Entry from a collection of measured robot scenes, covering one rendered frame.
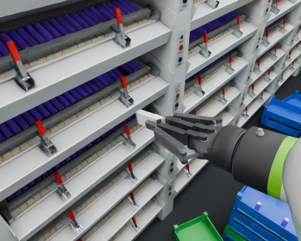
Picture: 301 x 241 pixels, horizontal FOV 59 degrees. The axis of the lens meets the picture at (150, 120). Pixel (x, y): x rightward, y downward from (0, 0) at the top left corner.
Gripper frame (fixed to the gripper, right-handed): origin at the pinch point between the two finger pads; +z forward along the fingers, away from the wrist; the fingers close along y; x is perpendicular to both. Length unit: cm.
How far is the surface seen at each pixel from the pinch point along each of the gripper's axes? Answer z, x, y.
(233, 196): 18, -100, 71
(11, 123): 30.7, -0.1, -17.6
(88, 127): 22.3, -7.6, -2.8
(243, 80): 27, -38, 100
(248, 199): -1, -71, 50
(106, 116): 22.4, -7.6, 3.8
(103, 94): 26.1, -3.1, 7.3
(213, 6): 17, 11, 55
